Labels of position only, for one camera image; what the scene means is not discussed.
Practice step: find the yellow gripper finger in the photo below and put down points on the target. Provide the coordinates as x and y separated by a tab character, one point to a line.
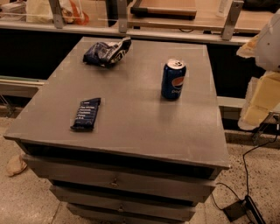
248	50
262	96

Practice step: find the blue pepsi can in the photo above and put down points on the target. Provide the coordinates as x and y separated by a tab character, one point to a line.
173	79

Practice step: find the blue chip bag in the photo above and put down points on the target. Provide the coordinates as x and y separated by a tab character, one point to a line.
106	54

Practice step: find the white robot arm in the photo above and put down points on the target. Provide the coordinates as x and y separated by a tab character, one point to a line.
268	45

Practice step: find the orange white plastic bag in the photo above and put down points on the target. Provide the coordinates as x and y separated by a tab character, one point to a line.
72	13

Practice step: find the black framed wooden board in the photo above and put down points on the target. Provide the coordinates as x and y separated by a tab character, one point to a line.
164	8

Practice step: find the black floor power box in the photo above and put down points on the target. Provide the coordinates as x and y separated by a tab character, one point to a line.
243	207

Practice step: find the grey drawer cabinet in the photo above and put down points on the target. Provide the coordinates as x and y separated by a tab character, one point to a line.
165	154

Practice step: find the top drawer metal knob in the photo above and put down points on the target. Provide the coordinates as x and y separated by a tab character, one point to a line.
114	183

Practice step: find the dark blue snack bar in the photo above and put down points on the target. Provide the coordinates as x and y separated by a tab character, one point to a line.
86	115

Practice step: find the crumpled paper on floor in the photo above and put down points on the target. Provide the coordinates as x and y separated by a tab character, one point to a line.
15	165

